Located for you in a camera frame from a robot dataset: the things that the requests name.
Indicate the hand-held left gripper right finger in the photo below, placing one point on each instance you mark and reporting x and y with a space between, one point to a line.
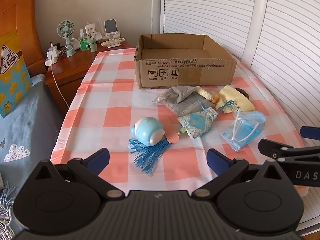
217 161

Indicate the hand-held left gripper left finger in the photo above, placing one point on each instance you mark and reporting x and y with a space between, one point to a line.
100 158

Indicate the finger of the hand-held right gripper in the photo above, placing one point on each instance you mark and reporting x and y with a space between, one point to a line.
275 148
311 133

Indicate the packaged blue face mask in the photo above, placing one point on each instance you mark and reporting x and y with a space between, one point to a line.
228 136

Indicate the patterned sachet with blue tassel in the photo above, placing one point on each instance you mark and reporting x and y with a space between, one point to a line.
197 122

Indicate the light blue plush toy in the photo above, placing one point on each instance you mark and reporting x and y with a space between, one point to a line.
147 132

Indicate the pale yellow cloth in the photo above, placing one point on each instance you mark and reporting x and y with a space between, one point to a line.
240 102

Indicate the grey plastic bag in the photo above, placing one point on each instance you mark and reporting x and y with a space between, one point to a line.
190 106

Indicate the small orange toy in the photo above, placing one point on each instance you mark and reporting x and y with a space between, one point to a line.
215 98

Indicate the brown scrunchie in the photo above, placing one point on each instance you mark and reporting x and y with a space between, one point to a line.
243 92

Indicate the cream knitted scrunchie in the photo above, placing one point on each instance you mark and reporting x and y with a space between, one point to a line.
203 91

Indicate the grey fabric sachet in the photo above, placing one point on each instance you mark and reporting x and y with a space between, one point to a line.
172 95

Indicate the brown cardboard box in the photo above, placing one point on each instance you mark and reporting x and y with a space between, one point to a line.
187 72

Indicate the blue cloud print bedsheet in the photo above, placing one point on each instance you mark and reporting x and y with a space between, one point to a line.
30 130

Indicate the white louvered door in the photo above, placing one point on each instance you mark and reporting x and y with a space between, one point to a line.
207 7
292 55

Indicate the wooden nightstand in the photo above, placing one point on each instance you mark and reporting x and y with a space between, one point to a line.
72 70

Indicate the grey fringed blanket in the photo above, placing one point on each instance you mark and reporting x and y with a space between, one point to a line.
6 210

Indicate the white power strip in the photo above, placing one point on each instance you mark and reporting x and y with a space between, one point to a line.
53 60

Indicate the green bottle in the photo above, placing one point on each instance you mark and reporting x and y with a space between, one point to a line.
83 44
92 43

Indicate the white remote control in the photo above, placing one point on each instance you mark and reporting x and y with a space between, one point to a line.
113 42

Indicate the yellow paper bag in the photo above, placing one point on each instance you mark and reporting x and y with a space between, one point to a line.
12 80

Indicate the white card box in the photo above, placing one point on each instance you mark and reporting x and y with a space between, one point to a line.
90 29

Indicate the white stand with grey screen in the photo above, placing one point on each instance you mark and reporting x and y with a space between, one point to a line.
110 26

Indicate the green desk fan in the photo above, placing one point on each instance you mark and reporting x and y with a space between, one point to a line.
66 30

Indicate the wooden headboard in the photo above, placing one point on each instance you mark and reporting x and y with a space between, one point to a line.
25 17

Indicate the white door frame post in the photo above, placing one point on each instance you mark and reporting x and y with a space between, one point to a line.
260 17

